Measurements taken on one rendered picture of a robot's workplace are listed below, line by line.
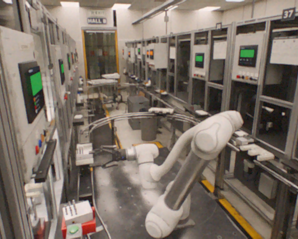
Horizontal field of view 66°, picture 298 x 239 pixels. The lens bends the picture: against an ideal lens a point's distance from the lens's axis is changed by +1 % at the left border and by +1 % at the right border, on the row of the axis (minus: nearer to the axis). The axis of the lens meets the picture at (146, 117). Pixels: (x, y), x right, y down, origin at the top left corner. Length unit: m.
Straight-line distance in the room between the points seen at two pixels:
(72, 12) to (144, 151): 8.55
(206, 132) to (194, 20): 9.86
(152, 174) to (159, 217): 0.25
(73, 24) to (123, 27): 1.89
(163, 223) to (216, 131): 0.60
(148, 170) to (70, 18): 8.62
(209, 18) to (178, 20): 1.44
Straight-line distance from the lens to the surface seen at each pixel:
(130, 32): 9.80
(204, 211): 1.77
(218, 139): 0.98
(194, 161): 1.10
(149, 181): 1.43
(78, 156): 2.03
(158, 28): 10.10
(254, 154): 2.27
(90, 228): 1.27
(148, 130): 4.50
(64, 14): 9.69
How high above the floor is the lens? 1.77
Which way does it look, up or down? 17 degrees down
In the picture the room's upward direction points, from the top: 1 degrees counter-clockwise
